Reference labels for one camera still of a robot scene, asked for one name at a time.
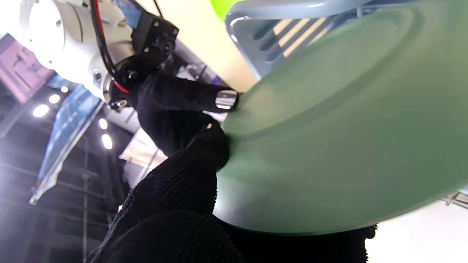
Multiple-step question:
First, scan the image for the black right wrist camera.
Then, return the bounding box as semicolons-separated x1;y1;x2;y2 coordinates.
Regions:
131;11;180;61

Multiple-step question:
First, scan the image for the metal backdrop frame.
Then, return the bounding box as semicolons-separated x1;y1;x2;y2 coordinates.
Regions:
442;192;468;209

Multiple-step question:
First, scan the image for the pale green plate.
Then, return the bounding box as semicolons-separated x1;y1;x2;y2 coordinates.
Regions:
213;0;468;235

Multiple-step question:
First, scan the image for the lime green bowl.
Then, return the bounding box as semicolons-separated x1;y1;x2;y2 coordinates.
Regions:
210;0;244;21

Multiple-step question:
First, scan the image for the red black right arm cable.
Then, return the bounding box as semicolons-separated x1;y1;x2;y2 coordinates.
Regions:
90;0;131;95

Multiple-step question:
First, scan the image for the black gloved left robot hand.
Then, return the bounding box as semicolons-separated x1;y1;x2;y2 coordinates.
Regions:
88;125;377;263

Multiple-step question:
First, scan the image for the blue plastic dish rack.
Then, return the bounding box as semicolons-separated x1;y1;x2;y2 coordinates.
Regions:
225;0;468;79

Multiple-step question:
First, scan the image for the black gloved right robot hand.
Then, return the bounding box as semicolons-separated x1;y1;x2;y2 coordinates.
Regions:
110;58;240;157

